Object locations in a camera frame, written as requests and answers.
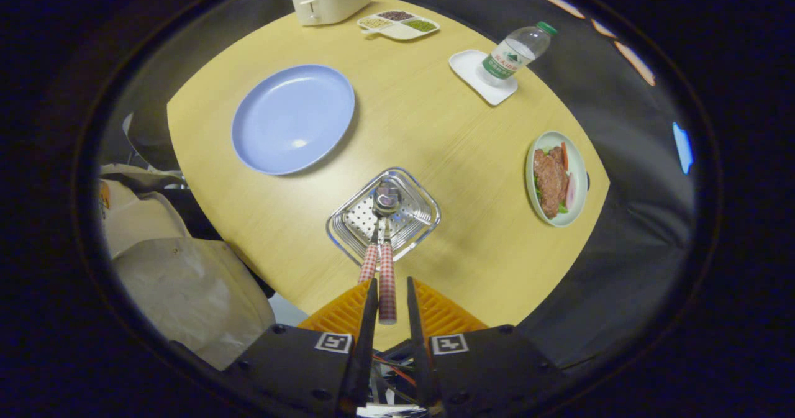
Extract white toaster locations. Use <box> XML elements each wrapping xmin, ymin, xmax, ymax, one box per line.
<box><xmin>292</xmin><ymin>0</ymin><xmax>372</xmax><ymax>27</ymax></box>

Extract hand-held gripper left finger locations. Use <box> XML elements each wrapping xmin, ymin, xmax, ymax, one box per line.
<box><xmin>224</xmin><ymin>278</ymin><xmax>379</xmax><ymax>416</ymax></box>

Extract pale green oval plate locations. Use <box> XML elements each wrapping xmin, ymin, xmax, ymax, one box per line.
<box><xmin>525</xmin><ymin>131</ymin><xmax>588</xmax><ymax>227</ymax></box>

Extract clear water bottle green cap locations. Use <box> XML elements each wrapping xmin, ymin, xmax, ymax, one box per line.
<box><xmin>482</xmin><ymin>21</ymin><xmax>558</xmax><ymax>87</ymax></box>

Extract cooked meat with vegetables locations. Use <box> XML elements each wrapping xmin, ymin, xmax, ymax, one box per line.
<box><xmin>533</xmin><ymin>143</ymin><xmax>577</xmax><ymax>220</ymax></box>

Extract metal wire cutlery basket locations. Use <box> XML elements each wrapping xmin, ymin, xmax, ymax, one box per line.
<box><xmin>326</xmin><ymin>167</ymin><xmax>442</xmax><ymax>270</ymax></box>

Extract white divided dish with beans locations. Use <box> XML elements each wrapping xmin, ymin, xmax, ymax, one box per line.
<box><xmin>357</xmin><ymin>10</ymin><xmax>440</xmax><ymax>41</ymax></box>

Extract blue round plate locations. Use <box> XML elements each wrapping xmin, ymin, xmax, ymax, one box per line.
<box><xmin>231</xmin><ymin>64</ymin><xmax>356</xmax><ymax>176</ymax></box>

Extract white square coaster tray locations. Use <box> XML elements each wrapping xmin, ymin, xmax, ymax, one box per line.
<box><xmin>448</xmin><ymin>49</ymin><xmax>519</xmax><ymax>107</ymax></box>

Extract spoon with red checked handle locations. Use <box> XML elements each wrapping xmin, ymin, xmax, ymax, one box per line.
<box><xmin>371</xmin><ymin>181</ymin><xmax>402</xmax><ymax>325</ymax></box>

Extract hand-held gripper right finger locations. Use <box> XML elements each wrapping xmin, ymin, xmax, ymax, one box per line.
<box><xmin>407</xmin><ymin>276</ymin><xmax>569</xmax><ymax>416</ymax></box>

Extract fork with red checked handle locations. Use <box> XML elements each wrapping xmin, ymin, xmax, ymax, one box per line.
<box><xmin>358</xmin><ymin>216</ymin><xmax>381</xmax><ymax>284</ymax></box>

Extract tangle of coloured cables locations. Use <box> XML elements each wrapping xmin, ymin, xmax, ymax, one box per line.
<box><xmin>371</xmin><ymin>340</ymin><xmax>429</xmax><ymax>406</ymax></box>

